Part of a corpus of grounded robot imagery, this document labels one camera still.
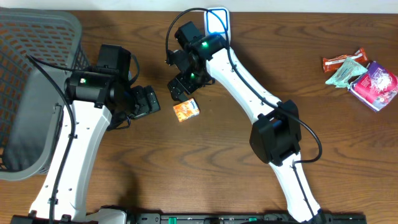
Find orange tissue pack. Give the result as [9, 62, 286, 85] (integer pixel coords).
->
[173, 98, 200, 123]

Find red chocolate bar wrapper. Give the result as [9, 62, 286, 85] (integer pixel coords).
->
[322, 48, 369, 73]

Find green wet wipes pack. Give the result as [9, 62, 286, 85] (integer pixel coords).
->
[325, 58, 367, 88]

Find purple snack packet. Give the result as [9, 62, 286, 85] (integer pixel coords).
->
[349, 61, 397, 112]

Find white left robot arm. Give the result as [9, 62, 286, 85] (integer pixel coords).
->
[10, 44, 160, 224]

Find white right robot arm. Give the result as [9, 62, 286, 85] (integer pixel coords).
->
[167, 22, 322, 223]

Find white barcode scanner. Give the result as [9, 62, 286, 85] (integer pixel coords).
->
[204, 7, 231, 41]

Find grey plastic basket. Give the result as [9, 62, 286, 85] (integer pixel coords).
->
[1, 8, 90, 181]

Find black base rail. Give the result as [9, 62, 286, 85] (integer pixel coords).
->
[11, 205, 368, 224]

